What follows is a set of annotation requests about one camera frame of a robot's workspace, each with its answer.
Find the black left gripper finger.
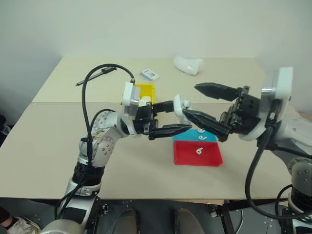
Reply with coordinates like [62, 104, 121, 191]
[148, 124, 193, 141]
[153, 100, 176, 116]

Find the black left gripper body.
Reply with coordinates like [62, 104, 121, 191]
[133, 103, 159, 136]

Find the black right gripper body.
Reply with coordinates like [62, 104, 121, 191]
[218, 84, 262, 136]

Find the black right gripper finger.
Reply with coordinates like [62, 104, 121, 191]
[194, 82, 241, 100]
[182, 109, 232, 143]

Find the white earbud case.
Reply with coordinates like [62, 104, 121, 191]
[173, 93, 191, 124]

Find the blue plastic bin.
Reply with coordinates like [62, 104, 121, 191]
[172, 127, 218, 143]

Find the yellow plastic bin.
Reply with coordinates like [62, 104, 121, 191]
[134, 82, 157, 105]

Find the red plastic bin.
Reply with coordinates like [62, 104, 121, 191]
[173, 141, 224, 167]

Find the small white printed box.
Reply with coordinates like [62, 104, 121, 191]
[140, 68, 161, 81]

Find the white crumpled plastic bag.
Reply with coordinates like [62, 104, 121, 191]
[173, 55, 204, 76]

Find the black pen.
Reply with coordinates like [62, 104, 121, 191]
[75, 67, 118, 86]

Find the white sneaker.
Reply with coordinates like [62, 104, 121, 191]
[0, 206, 41, 234]

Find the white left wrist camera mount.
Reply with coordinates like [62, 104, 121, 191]
[121, 82, 152, 116]

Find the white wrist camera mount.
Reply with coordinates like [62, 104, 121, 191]
[121, 82, 152, 116]
[238, 66, 294, 141]

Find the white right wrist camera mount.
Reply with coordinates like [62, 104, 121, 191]
[238, 66, 294, 141]

